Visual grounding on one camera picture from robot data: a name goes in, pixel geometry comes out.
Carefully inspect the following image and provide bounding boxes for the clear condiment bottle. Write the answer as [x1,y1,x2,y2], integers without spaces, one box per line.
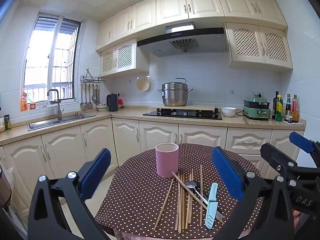
[0,107,6,133]

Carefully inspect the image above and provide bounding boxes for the narrow cream lattice cabinet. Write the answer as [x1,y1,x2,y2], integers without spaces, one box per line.
[100,38,150,78]

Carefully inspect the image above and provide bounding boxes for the light blue sheathed knife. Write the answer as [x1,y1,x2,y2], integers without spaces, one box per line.
[204,182,219,230]

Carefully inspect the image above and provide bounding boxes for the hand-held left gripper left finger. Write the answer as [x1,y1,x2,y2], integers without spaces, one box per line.
[27,148,112,240]

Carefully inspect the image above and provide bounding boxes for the stainless steel steamer pot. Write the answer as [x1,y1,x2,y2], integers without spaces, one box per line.
[157,77,194,107]

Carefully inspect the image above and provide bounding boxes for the person's right hand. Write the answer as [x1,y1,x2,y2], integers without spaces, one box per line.
[293,210,302,229]

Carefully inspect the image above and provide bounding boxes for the metal faucet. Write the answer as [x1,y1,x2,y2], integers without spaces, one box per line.
[47,89,65,121]

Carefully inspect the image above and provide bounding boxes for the round cream perforated plate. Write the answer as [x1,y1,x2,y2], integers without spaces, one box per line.
[136,76,150,92]

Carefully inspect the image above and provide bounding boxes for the black kettle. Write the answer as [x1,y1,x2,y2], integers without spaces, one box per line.
[106,94,119,112]

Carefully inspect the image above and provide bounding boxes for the red liquid bottle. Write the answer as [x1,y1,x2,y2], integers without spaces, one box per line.
[292,94,300,123]

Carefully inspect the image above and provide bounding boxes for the pink cup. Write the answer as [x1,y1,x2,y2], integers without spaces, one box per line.
[155,142,179,178]

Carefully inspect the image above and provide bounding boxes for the brown polka dot tablecloth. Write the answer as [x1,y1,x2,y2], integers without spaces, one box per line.
[95,143,265,239]

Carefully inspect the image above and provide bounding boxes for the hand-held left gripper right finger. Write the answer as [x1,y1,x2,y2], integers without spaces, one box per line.
[211,146,295,240]

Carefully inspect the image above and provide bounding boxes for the white ceramic bowl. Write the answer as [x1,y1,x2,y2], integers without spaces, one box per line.
[220,107,237,118]

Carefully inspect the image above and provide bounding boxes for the range hood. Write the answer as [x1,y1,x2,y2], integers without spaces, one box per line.
[137,22,227,57]

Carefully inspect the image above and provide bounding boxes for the bunch of wooden chopsticks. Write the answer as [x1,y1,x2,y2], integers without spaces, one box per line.
[153,164,225,233]

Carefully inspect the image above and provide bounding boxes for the metal spoon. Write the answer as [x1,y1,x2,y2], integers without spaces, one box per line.
[185,180,223,219]

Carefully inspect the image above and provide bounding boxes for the cream upper cabinets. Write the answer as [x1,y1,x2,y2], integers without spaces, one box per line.
[96,0,288,52]

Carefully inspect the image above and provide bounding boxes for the stainless steel sink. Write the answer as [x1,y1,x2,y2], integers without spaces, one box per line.
[28,112,96,131]

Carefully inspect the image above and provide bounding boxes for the orange bottle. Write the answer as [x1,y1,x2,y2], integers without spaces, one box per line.
[20,90,28,112]

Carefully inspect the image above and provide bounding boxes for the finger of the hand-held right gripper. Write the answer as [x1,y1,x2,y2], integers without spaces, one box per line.
[289,132,320,163]
[260,142,320,188]

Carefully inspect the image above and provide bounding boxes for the black gas stove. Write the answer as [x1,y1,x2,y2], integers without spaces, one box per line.
[142,108,223,120]

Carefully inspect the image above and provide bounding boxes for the kitchen window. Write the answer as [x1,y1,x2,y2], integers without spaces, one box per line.
[24,12,83,110]

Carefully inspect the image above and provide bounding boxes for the wall utensil rack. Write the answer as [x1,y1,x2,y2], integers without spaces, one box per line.
[80,68,107,84]

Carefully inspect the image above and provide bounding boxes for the green electric cooker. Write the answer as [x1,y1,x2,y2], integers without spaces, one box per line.
[242,95,272,120]

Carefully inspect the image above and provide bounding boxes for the dark sauce bottle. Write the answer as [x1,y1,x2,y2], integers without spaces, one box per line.
[285,94,292,120]

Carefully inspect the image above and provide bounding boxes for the wide cream lattice cabinet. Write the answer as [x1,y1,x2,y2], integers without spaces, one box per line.
[225,22,293,71]

